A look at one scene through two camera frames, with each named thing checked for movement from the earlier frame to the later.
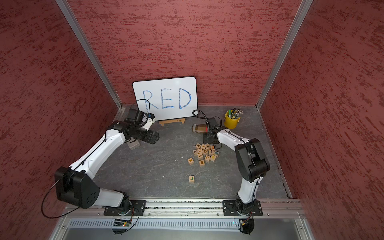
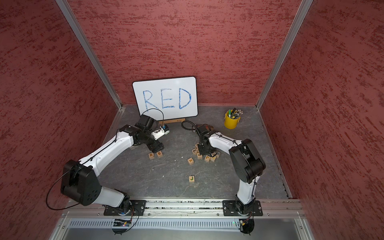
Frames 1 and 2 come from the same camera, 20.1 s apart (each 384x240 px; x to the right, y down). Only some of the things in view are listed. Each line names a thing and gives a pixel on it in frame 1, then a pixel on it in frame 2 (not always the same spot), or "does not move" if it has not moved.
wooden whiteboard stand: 182,120 does not move
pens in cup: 234,114 does not move
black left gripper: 147,138 -> 155,146
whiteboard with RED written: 167,98 does not move
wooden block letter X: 190,161 does not move
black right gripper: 205,139 -> 202,152
